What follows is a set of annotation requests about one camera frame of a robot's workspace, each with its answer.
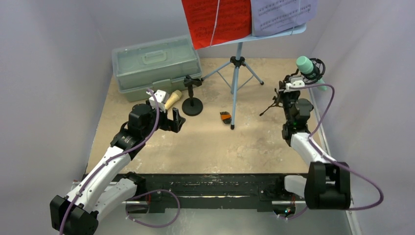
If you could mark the black tripod microphone stand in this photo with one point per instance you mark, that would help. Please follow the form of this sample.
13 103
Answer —
277 99

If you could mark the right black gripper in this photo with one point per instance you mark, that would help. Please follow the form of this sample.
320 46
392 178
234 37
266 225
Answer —
285 96

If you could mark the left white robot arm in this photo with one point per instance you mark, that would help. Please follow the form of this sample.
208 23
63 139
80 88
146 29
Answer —
81 210

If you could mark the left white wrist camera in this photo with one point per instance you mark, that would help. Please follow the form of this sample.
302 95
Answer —
158 99

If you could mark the grey-green plastic toolbox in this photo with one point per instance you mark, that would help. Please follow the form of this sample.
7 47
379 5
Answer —
157 65

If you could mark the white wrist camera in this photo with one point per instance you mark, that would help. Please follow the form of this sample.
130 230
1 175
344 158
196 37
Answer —
294 83
158 99

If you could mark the orange black hex key set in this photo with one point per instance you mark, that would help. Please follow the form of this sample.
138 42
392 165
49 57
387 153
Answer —
225 117

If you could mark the light blue music stand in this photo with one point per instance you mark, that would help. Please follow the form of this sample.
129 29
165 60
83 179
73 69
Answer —
239 61

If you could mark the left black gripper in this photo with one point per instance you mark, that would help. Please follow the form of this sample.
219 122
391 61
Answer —
173 125

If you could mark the mint green microphone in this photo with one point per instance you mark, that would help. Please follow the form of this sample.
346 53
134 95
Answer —
311 69

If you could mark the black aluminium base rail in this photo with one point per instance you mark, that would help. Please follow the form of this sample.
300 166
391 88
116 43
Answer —
261 192

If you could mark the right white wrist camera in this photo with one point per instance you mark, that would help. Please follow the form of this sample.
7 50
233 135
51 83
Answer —
294 83

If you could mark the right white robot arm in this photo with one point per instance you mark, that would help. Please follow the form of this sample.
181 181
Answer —
311 152

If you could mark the cream yellow microphone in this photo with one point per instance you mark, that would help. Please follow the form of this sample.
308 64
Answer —
174 97

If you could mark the black round-base microphone stand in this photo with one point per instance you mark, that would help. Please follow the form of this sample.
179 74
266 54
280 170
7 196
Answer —
192 106

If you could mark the lavender sheet music page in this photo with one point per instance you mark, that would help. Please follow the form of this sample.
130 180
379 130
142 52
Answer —
270 17

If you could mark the red sheet music page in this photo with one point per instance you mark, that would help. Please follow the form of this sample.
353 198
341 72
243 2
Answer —
213 22

